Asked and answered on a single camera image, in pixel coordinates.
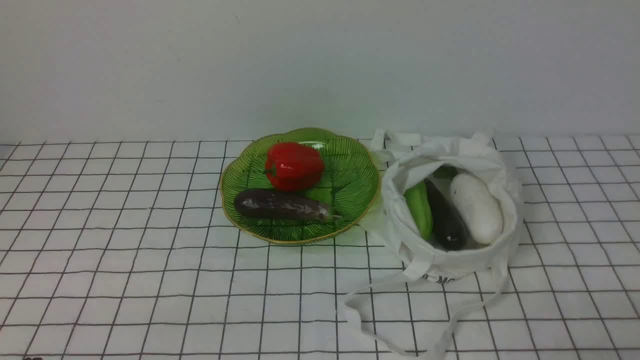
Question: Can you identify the white cloth bag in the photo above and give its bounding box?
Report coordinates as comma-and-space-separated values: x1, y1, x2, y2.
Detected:
343, 129, 524, 359

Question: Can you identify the green cucumber in bag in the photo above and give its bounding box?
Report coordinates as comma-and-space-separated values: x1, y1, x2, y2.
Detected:
404, 182, 434, 241

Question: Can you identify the dark eggplant in bag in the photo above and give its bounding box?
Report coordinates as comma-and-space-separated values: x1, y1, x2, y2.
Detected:
424, 179, 469, 251

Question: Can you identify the white radish in bag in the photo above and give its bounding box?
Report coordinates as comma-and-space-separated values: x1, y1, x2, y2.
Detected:
449, 172, 503, 246

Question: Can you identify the green glass plate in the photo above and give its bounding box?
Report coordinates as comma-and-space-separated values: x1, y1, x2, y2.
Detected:
219, 128, 381, 246

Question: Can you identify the red bell pepper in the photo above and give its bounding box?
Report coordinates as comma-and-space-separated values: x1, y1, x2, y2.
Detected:
263, 142, 325, 192

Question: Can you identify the dark purple eggplant on plate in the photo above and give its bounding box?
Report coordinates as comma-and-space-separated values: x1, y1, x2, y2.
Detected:
233, 188, 343, 223

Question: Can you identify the white grid tablecloth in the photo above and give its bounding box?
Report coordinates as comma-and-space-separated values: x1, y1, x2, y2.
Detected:
0, 136, 640, 360

